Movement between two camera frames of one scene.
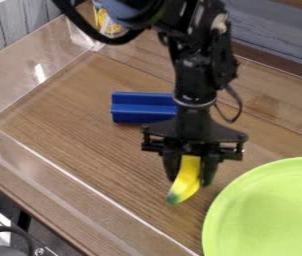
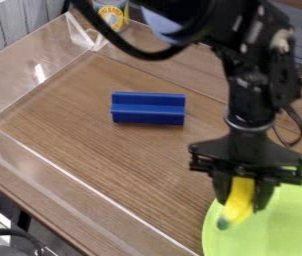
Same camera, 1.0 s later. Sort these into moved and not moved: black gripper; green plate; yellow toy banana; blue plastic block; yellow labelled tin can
Moved: yellow toy banana; black gripper; yellow labelled tin can
Not moved: green plate; blue plastic block
